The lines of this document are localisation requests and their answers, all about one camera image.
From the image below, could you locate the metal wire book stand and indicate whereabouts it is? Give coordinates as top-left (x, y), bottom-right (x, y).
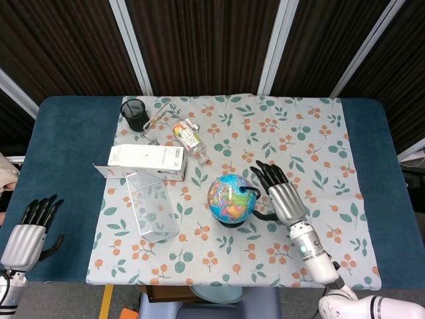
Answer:
top-left (142, 98), bottom-right (200, 146)

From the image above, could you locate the blue table cover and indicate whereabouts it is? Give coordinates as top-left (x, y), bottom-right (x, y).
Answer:
top-left (6, 95), bottom-right (416, 283)

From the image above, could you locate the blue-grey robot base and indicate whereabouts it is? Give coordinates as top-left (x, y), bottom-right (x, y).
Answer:
top-left (138, 285), bottom-right (282, 319)

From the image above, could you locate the black mesh pen cup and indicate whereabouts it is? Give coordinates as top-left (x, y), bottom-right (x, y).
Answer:
top-left (120, 98), bottom-right (147, 132)

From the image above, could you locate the clear mesh basket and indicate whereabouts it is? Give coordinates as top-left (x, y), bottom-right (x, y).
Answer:
top-left (125, 171), bottom-right (180, 244)

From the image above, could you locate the blue globe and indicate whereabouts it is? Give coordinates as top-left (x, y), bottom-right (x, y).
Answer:
top-left (207, 175), bottom-right (262, 229)

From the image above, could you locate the white partition frame post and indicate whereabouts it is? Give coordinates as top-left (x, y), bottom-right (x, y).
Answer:
top-left (109, 0), bottom-right (154, 96)
top-left (330, 0), bottom-right (408, 99)
top-left (396, 136), bottom-right (425, 160)
top-left (0, 68), bottom-right (40, 120)
top-left (257, 0), bottom-right (301, 96)

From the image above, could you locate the floral orange fruit tablecloth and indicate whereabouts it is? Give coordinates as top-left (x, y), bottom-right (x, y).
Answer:
top-left (85, 94), bottom-right (383, 289)

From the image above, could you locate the clear plastic bottle orange label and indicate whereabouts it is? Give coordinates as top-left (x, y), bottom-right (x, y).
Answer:
top-left (172, 121), bottom-right (210, 165)

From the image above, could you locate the white cardboard product box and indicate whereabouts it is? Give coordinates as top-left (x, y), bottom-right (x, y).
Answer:
top-left (92, 144), bottom-right (188, 182)

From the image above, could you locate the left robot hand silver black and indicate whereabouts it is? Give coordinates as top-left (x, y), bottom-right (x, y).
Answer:
top-left (0, 194), bottom-right (66, 269)

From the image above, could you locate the brown cardboard box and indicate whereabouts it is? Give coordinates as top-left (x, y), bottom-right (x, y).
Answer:
top-left (138, 284), bottom-right (200, 303)

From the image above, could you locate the beige bag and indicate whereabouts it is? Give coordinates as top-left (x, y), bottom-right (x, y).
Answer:
top-left (0, 152), bottom-right (21, 200)

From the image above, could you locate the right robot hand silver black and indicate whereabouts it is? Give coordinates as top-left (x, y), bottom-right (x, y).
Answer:
top-left (249, 160), bottom-right (307, 225)

